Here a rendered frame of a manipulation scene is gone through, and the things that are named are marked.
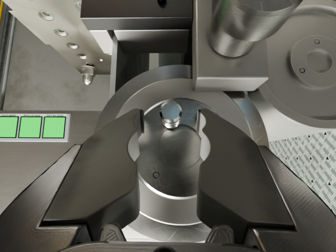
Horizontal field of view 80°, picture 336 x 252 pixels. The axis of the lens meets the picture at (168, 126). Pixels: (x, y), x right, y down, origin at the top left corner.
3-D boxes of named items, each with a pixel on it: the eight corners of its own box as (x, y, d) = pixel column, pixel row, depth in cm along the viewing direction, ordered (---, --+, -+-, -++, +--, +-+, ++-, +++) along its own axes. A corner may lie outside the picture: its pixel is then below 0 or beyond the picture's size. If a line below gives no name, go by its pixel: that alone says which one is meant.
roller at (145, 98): (248, 75, 17) (261, 225, 15) (202, 125, 42) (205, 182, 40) (108, 79, 17) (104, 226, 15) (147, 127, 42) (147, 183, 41)
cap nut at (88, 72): (93, 65, 51) (91, 82, 50) (98, 71, 54) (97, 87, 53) (78, 65, 51) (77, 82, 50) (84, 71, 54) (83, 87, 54)
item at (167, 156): (147, 215, 14) (117, 115, 15) (151, 208, 16) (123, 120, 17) (248, 179, 14) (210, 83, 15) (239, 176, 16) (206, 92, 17)
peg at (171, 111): (167, 95, 12) (186, 107, 12) (168, 107, 15) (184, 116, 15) (154, 114, 12) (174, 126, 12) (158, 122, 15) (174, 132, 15)
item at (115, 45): (123, -73, 21) (114, 98, 18) (149, 48, 44) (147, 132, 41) (118, -73, 21) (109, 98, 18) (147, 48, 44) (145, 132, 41)
